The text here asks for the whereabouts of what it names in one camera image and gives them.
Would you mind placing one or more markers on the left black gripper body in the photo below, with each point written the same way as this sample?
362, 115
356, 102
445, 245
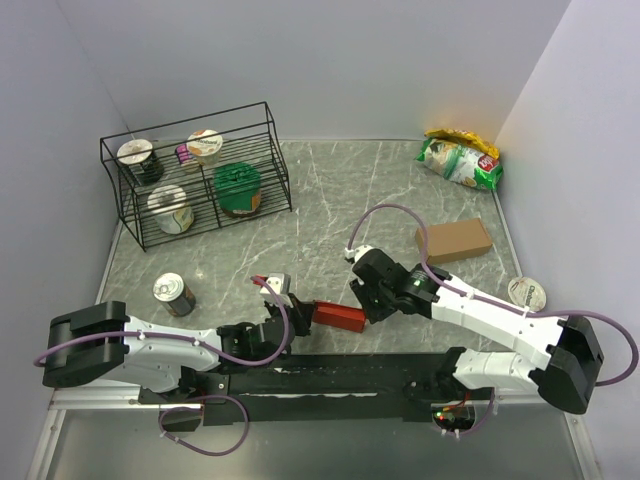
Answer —
294, 312

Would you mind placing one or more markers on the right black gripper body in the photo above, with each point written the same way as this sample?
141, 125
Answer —
376, 302

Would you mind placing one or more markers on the red paper box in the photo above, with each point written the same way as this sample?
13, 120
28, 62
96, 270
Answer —
339, 316

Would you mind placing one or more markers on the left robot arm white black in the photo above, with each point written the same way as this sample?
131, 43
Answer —
105, 342

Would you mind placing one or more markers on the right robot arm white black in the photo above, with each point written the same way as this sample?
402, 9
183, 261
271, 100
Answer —
500, 330

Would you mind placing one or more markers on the brown cardboard box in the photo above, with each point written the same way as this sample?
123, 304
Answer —
454, 241

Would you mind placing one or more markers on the metal tin can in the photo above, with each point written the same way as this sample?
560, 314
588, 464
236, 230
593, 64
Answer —
173, 293

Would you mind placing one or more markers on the green lidded jar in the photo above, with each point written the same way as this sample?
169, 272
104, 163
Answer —
238, 189

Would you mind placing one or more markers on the green chips bag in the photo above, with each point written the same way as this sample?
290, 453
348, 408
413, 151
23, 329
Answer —
460, 164

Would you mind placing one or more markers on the yellow chips bag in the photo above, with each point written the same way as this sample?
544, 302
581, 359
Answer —
466, 138

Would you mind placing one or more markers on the white cup lower shelf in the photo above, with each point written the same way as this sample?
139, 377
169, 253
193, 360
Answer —
170, 208

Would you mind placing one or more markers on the white yogurt cup orange label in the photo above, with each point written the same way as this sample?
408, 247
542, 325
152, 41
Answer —
205, 146

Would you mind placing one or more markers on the small purple white cup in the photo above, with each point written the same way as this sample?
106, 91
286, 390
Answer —
183, 155

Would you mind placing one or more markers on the foil lid dark cup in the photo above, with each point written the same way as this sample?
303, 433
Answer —
139, 159

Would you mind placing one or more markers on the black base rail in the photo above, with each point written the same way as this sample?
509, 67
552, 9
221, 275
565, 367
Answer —
314, 387

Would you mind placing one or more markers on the black wire rack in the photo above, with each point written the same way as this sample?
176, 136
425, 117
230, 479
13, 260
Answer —
250, 136

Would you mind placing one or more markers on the aluminium frame rail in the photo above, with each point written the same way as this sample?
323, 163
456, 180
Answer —
246, 373

